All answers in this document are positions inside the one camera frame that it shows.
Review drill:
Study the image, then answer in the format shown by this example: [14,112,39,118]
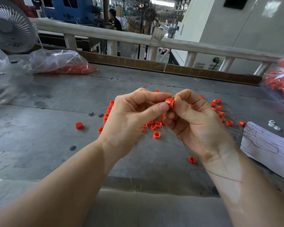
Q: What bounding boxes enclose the person's right forearm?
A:
[206,148,284,227]

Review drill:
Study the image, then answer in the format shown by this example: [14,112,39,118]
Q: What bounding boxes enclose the large clear bag red pieces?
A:
[263,49,284,106]

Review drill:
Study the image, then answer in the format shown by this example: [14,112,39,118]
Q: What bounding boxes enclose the person's right hand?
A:
[163,89,237,164]

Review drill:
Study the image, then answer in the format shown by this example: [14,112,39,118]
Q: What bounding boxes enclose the black pedestal fan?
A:
[142,7,159,61]

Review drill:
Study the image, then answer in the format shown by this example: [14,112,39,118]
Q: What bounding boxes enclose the large grey machine cabinet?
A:
[173,0,284,75]

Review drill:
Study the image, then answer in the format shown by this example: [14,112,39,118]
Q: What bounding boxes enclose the clear bag with red pieces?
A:
[21,49,98,75]

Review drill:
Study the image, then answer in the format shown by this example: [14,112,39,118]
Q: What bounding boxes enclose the person's left hand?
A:
[97,88,172,161]

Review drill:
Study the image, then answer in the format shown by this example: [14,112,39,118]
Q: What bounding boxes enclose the brown wooden board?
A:
[33,44,262,85]

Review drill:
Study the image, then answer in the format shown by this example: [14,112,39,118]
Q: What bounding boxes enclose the white metal railing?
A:
[29,17,281,76]

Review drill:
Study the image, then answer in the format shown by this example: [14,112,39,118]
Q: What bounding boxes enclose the person's left forearm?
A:
[0,142,118,227]

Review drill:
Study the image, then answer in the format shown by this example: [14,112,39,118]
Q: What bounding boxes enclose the pile of red plastic rings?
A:
[98,89,247,165]

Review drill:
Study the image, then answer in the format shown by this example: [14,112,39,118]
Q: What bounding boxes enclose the white paper sheet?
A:
[240,121,284,183]

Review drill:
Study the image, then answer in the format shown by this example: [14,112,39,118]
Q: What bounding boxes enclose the bundle of thin metal wires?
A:
[128,92,244,183]

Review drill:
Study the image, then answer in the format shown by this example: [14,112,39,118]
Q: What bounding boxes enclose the white desk fan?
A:
[0,0,38,54]

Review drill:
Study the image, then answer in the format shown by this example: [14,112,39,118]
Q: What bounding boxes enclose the blue industrial machine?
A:
[42,0,96,25]

